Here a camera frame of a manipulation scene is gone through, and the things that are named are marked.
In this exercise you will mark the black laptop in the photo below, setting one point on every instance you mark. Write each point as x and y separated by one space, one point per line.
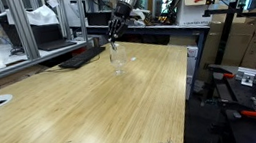
45 36

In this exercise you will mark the white printed carton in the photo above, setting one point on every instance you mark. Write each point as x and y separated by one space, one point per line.
193 10

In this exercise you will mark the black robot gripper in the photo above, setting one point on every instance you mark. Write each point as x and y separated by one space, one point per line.
121 13

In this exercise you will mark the thick aluminium frame post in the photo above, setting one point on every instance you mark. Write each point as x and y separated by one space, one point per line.
23 27

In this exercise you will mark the thin aluminium frame post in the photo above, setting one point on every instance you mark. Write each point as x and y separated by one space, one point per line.
81 14

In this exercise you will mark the black computer keyboard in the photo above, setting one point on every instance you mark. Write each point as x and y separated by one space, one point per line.
82 57

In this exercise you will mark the white workbench shelf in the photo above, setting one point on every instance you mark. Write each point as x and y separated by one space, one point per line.
5 61

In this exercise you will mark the white crumpled cloth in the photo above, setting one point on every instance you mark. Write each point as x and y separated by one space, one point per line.
37 16

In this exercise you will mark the clear wine glass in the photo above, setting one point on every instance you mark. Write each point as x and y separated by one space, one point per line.
118 57

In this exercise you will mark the black marker pen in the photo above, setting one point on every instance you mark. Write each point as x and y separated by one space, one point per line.
113 46

